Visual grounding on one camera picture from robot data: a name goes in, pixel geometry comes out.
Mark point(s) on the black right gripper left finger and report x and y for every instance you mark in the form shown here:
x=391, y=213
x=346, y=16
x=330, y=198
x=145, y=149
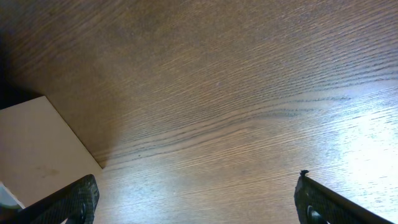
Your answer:
x=75, y=203

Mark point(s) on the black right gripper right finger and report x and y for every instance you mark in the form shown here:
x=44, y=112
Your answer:
x=316, y=204

